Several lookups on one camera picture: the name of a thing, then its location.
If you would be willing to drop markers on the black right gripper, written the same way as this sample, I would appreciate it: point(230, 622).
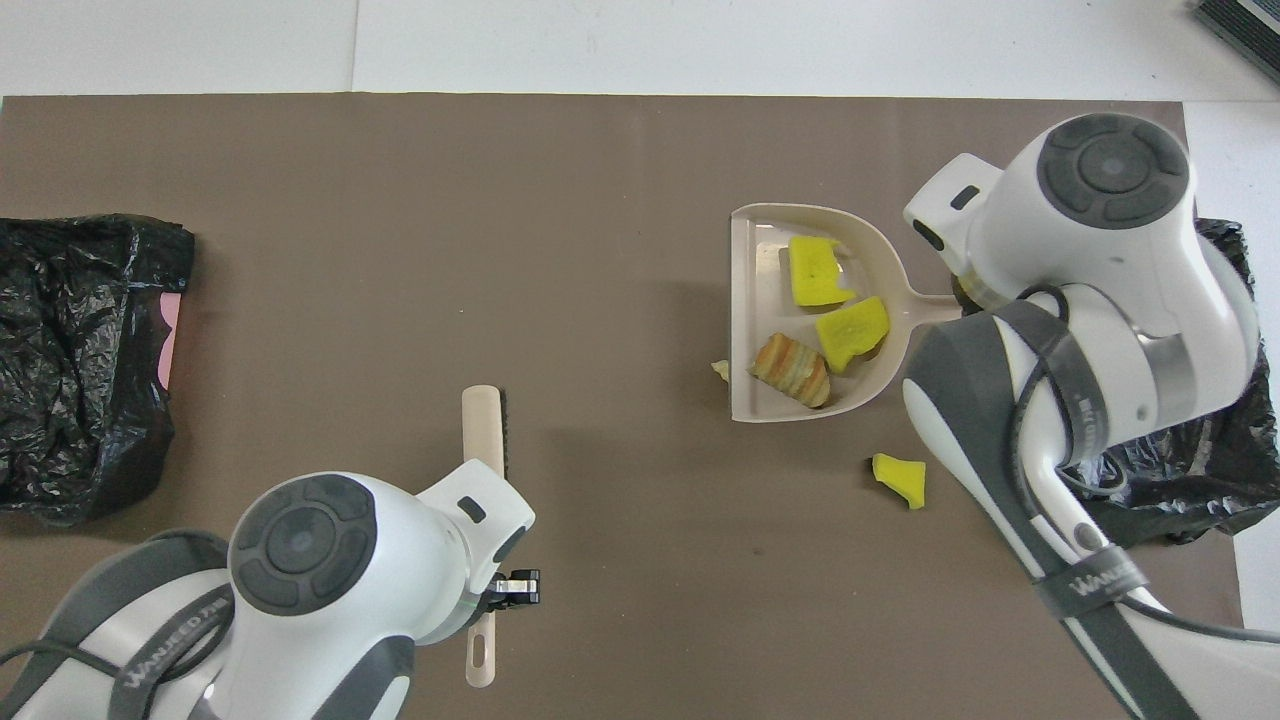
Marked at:
point(968, 292)

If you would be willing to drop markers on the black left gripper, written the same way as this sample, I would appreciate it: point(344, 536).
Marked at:
point(510, 548)

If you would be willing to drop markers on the beige hand brush black bristles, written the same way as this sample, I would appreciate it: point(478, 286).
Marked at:
point(482, 430)

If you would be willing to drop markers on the beige plastic dustpan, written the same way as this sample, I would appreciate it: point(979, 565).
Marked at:
point(770, 290)

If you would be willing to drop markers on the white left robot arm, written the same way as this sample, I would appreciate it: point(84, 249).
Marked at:
point(300, 580)

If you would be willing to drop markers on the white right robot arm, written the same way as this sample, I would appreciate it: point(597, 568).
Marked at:
point(1100, 260)

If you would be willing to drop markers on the black bag lined pink bin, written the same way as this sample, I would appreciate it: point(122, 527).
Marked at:
point(70, 370)

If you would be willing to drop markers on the yellow sponge wedge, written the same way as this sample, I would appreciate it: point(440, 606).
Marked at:
point(852, 332)

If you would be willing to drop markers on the notched yellow sponge piece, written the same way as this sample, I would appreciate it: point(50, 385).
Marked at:
point(815, 275)

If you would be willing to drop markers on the striped orange bread piece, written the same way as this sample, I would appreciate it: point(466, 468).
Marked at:
point(790, 370)

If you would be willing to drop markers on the small yellow sponge piece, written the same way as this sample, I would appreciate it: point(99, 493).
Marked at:
point(900, 478)

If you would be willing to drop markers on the dark grey ribbed box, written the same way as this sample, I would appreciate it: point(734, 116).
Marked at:
point(1250, 25)

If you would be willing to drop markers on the brown table mat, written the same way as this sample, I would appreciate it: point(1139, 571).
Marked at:
point(500, 200)

